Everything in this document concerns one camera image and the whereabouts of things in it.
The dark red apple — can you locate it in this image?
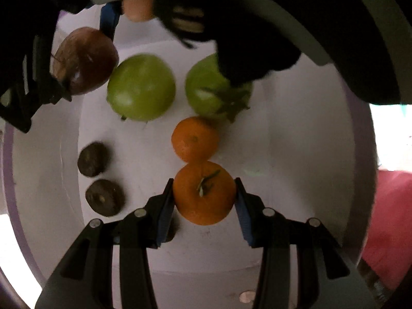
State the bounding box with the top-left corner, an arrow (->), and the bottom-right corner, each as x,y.
52,27 -> 119,96

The orange mandarin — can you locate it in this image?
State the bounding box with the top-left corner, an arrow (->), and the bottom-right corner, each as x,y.
173,161 -> 236,226
171,116 -> 220,163

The gloved hand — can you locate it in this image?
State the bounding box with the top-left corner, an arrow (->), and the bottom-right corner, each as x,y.
122,0 -> 302,88

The red cloth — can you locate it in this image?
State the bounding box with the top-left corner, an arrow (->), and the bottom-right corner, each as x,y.
362,170 -> 412,290

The white bin purple rim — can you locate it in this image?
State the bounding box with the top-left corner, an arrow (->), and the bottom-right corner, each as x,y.
1,18 -> 376,308

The green apple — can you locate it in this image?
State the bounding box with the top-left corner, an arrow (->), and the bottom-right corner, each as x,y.
185,54 -> 253,123
106,53 -> 176,121

